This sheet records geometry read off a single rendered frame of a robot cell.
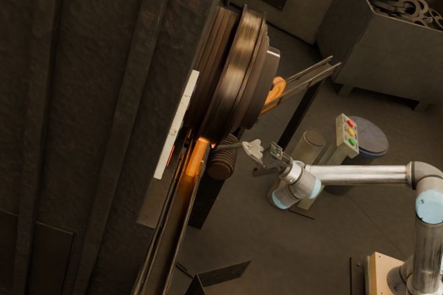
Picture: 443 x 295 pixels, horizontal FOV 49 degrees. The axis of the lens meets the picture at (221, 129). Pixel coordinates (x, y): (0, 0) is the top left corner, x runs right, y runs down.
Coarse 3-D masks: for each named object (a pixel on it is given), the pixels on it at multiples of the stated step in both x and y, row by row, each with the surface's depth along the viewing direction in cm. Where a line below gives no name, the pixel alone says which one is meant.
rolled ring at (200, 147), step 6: (198, 144) 173; (204, 144) 174; (198, 150) 173; (204, 150) 173; (192, 156) 173; (198, 156) 173; (192, 162) 173; (198, 162) 173; (192, 168) 174; (192, 174) 177
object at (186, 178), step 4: (192, 148) 196; (188, 156) 192; (188, 160) 190; (188, 164) 188; (184, 172) 185; (196, 172) 187; (184, 176) 183; (188, 176) 184; (192, 176) 184; (184, 180) 182; (188, 180) 182; (192, 180) 183
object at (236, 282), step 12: (240, 264) 157; (204, 276) 152; (216, 276) 156; (228, 276) 160; (240, 276) 165; (192, 288) 151; (204, 288) 158; (216, 288) 160; (228, 288) 161; (240, 288) 163
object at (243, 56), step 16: (256, 16) 146; (240, 32) 139; (256, 32) 140; (240, 48) 137; (256, 48) 137; (240, 64) 136; (224, 80) 136; (240, 80) 136; (224, 96) 137; (240, 96) 136; (224, 112) 139; (208, 128) 145; (224, 128) 142
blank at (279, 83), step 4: (276, 80) 226; (280, 80) 226; (284, 80) 229; (276, 84) 225; (280, 84) 229; (284, 84) 232; (276, 88) 229; (280, 88) 232; (272, 92) 235; (276, 92) 234; (280, 92) 236; (268, 96) 228; (272, 96) 234; (276, 96) 235; (268, 100) 231
